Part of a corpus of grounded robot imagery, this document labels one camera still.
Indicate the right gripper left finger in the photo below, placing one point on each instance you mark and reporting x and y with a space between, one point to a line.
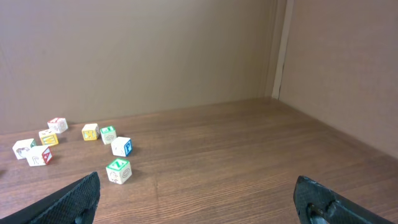
75 203

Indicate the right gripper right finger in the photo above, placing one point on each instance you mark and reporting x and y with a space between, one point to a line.
316 203

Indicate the green Z wooden block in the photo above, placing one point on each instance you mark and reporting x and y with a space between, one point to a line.
119 171

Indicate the red N wooden block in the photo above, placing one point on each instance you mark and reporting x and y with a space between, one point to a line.
39 156

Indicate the yellow picture wooden block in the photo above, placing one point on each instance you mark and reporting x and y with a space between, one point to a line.
48 137

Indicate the yellow plain wooden block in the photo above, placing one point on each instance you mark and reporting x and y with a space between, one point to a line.
90 132

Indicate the blue P wooden block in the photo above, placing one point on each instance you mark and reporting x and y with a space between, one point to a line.
121 146

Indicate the green letter wooden block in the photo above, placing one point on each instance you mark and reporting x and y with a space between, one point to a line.
108 134

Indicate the plain white wooden block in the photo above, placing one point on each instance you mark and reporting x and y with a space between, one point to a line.
22 146

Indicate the red X wooden block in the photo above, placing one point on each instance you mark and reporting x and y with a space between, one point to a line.
58 125

